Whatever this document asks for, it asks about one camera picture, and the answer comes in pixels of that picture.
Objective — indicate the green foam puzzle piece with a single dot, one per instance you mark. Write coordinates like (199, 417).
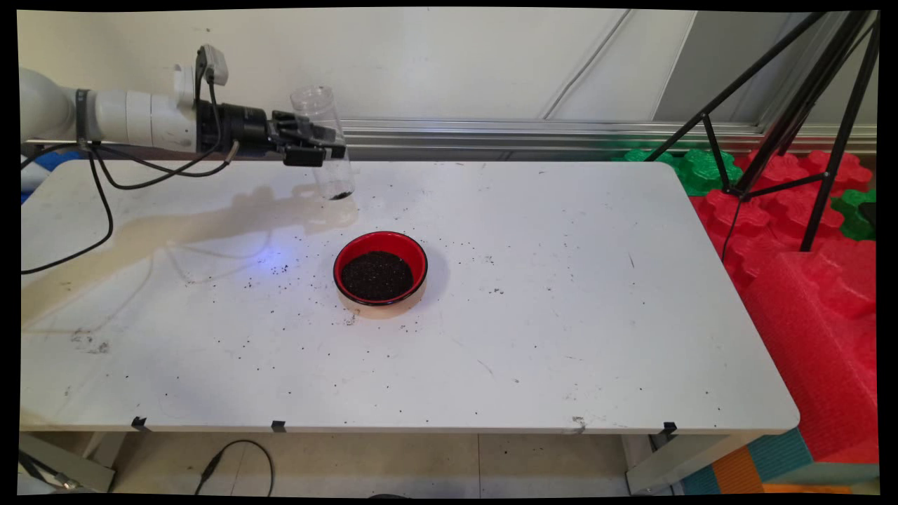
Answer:
(856, 214)
(701, 172)

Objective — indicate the grey table leg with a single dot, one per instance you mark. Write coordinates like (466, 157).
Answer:
(687, 459)
(77, 459)

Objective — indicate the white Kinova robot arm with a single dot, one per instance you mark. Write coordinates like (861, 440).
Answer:
(133, 119)

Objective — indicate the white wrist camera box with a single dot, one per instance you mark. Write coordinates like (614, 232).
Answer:
(214, 66)

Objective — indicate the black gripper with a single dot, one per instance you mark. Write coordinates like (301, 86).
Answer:
(242, 128)

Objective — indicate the large red foam block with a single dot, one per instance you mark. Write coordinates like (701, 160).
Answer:
(814, 351)

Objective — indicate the red bowl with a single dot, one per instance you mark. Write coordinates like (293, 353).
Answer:
(382, 240)

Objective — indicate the black tripod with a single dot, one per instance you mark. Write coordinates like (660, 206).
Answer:
(807, 105)

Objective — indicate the black seeds in bowl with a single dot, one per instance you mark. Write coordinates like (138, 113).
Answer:
(377, 275)

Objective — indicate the blue foam piece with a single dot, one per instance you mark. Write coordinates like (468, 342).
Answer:
(56, 160)

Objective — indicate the white wall conduit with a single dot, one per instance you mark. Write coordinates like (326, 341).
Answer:
(586, 66)

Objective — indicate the clear plastic jar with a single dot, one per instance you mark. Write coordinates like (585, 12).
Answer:
(319, 105)

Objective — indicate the black seeds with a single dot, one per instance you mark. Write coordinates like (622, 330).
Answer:
(377, 275)
(341, 196)

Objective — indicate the aluminium wall rail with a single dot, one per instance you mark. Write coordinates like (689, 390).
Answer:
(526, 132)

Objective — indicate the red foam puzzle mats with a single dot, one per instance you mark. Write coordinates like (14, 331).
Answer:
(765, 203)

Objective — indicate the teal foam floor tile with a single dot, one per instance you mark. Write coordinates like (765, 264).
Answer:
(779, 456)

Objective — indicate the orange foam floor tile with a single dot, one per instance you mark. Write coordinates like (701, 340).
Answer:
(736, 473)

